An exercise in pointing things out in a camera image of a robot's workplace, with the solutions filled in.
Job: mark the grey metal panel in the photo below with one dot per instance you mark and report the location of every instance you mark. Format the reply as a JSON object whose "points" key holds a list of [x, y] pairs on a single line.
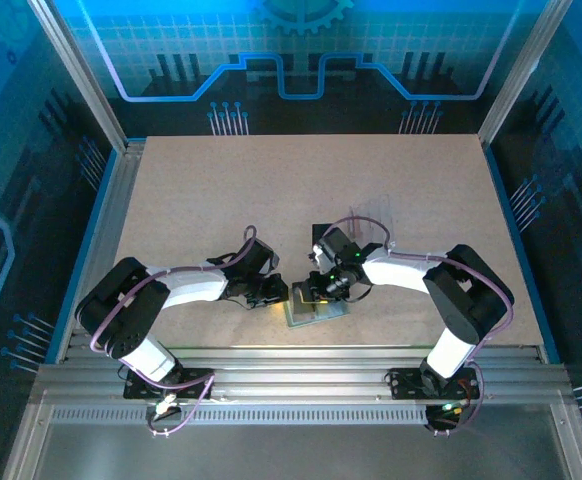
{"points": [[296, 450]]}

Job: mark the aluminium corner post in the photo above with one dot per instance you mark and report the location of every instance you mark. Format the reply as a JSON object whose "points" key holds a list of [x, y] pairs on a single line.
{"points": [[521, 75], [82, 75]]}

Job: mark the clear acrylic card stand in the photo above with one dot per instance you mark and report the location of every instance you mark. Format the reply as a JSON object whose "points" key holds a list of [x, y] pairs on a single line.
{"points": [[378, 215]]}

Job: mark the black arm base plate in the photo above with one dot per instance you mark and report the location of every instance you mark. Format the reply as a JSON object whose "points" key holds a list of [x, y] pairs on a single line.
{"points": [[196, 387], [406, 385]]}

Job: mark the aluminium frame rail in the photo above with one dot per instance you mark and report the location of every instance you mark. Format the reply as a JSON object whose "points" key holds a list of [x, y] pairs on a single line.
{"points": [[296, 375]]}

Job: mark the green card holder wallet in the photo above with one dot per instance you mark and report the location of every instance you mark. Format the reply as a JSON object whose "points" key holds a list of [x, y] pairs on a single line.
{"points": [[321, 317]]}

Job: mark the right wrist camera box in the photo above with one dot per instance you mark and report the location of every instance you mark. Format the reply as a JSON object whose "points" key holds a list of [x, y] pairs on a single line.
{"points": [[320, 255]]}

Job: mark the aluminium side rail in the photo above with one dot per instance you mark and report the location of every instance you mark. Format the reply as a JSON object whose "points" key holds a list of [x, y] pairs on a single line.
{"points": [[107, 240]]}

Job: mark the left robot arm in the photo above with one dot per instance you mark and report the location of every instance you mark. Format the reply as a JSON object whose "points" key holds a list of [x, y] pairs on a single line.
{"points": [[191, 290]]}

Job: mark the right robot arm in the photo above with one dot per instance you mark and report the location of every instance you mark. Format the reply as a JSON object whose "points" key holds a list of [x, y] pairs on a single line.
{"points": [[396, 272]]}

